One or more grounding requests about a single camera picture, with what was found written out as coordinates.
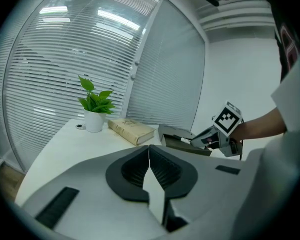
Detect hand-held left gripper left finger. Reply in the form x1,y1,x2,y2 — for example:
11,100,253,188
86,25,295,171
105,145,150,202

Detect white glass door handle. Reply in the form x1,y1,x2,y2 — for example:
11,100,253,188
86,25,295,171
130,60,140,80

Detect narrow white window blinds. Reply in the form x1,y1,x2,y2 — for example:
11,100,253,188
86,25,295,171
126,0,206,133

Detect person's right forearm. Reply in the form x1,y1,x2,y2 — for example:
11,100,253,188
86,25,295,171
231,105,288,143

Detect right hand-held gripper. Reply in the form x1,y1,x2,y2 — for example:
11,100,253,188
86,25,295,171
190,100,244,158

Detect beige book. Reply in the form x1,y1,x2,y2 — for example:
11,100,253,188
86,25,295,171
107,118,156,147

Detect wide white window blinds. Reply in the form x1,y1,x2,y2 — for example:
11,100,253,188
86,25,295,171
1,0,163,173

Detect person's black and white t-shirt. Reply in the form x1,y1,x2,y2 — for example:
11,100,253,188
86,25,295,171
261,0,300,135

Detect grey box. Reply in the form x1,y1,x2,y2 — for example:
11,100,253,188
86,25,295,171
157,123,213,157

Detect white desk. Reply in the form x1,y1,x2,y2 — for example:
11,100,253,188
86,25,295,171
14,118,243,208

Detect green plant in white pot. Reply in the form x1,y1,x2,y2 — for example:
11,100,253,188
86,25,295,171
77,75,116,133

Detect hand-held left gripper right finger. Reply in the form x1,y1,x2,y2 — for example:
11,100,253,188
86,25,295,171
149,144,199,200

